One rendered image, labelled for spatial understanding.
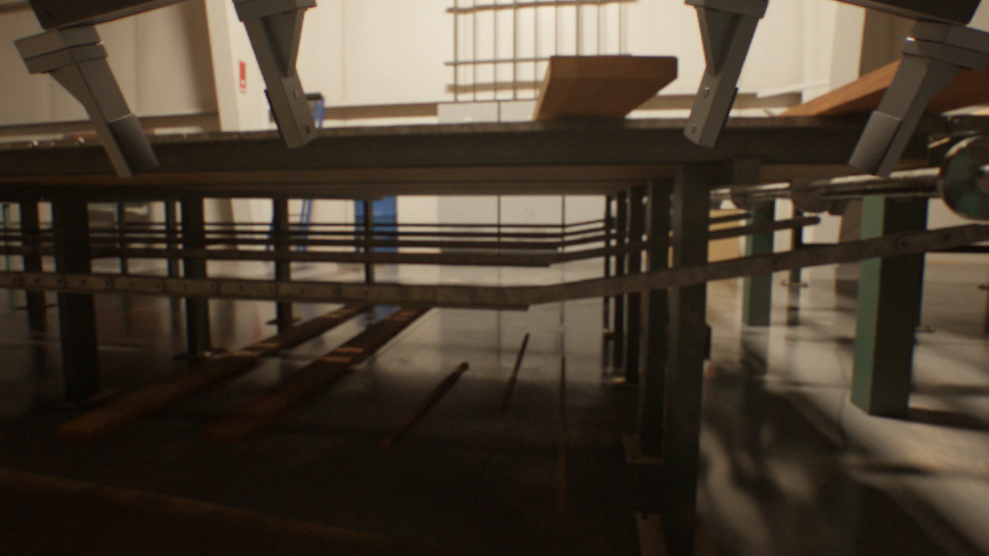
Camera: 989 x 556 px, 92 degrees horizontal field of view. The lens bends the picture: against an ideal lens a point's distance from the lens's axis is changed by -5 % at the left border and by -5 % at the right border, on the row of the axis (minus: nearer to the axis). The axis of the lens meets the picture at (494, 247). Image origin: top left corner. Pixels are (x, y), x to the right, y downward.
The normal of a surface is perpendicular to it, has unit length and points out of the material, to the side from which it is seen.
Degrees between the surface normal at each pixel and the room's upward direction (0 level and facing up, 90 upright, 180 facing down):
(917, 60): 82
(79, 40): 83
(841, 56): 99
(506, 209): 90
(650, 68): 90
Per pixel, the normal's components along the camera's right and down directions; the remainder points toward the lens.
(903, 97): -0.99, -0.12
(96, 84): 0.98, -0.11
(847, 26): -0.17, 0.24
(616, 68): -0.02, 0.08
